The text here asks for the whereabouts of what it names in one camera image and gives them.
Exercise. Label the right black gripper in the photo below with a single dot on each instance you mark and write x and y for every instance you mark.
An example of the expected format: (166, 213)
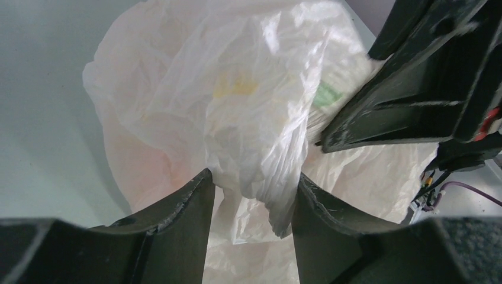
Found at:
(442, 84)

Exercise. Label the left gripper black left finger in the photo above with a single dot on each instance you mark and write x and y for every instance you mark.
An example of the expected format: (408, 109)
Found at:
(163, 243)

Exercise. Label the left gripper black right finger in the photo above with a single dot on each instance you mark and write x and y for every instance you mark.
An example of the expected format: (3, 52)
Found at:
(338, 243)

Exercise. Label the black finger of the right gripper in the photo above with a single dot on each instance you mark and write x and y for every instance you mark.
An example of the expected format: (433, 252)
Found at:
(403, 17)

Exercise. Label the white plastic bag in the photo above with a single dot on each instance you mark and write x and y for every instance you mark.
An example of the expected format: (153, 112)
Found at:
(243, 88)

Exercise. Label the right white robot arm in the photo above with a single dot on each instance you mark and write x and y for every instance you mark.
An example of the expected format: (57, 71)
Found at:
(466, 155)

